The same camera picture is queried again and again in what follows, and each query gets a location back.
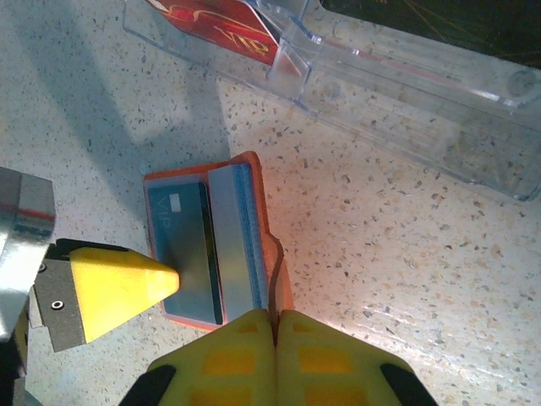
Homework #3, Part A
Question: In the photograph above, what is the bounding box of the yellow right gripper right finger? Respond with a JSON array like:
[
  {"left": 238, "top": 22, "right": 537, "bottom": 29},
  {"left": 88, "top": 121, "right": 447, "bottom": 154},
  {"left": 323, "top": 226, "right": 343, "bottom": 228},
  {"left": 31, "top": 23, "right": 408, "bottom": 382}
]
[{"left": 276, "top": 310, "right": 440, "bottom": 406}]

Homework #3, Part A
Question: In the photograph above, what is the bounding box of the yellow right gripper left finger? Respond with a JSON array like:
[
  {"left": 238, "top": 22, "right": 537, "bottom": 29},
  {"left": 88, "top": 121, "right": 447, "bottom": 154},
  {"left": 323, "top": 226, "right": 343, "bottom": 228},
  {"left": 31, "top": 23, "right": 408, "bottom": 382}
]
[{"left": 122, "top": 309, "right": 278, "bottom": 406}]

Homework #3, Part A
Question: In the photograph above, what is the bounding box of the red VIP credit card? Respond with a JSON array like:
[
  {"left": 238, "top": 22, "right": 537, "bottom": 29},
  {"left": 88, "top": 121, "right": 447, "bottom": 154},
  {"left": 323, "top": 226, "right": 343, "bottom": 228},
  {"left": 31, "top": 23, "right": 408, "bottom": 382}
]
[{"left": 145, "top": 0, "right": 282, "bottom": 68}]

